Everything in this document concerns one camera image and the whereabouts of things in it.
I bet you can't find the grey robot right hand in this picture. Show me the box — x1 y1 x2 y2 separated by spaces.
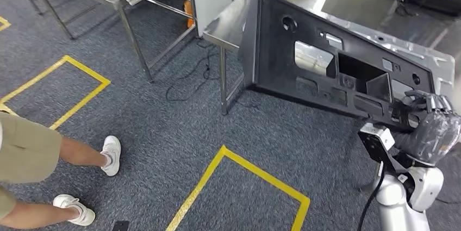
390 90 461 167

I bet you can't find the black plastic plate holder part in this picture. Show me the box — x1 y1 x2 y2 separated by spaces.
238 0 437 133

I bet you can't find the stainless steel workbench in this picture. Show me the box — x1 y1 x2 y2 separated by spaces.
202 0 461 117

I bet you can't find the stamped sheet metal panel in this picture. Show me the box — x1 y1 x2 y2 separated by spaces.
294 6 456 97

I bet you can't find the yellow floor tape square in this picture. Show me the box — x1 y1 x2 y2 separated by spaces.
165 145 311 231
0 54 111 131

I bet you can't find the orange object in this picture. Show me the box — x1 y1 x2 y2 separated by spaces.
183 0 196 29

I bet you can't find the person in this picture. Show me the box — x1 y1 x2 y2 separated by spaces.
0 112 122 230

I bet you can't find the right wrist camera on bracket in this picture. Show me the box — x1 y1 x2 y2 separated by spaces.
357 123 408 172

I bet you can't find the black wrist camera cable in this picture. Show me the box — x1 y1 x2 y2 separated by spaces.
356 163 385 231

